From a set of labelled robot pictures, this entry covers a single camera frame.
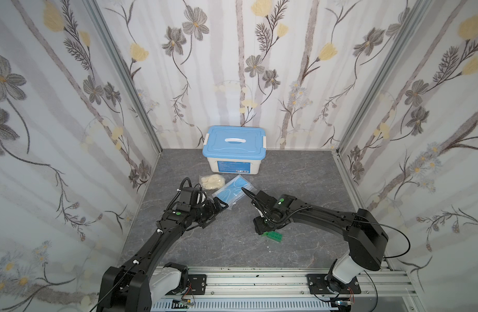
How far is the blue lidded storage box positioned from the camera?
0.98 m

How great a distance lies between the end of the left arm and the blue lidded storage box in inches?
11.1

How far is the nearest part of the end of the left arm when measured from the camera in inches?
28.2
